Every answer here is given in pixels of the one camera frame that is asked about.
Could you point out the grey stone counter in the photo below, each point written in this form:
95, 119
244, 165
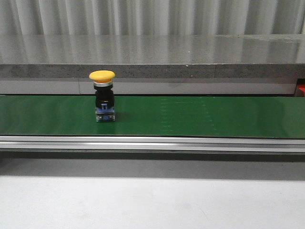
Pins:
191, 64

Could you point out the grey pleated curtain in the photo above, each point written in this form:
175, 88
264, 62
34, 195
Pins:
151, 17

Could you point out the red object at right edge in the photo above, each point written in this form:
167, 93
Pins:
300, 90

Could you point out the yellow mushroom push button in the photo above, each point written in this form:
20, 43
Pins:
104, 96

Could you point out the aluminium conveyor side rail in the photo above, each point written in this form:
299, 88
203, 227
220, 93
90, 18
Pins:
150, 143

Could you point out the green conveyor belt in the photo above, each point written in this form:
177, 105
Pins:
250, 116

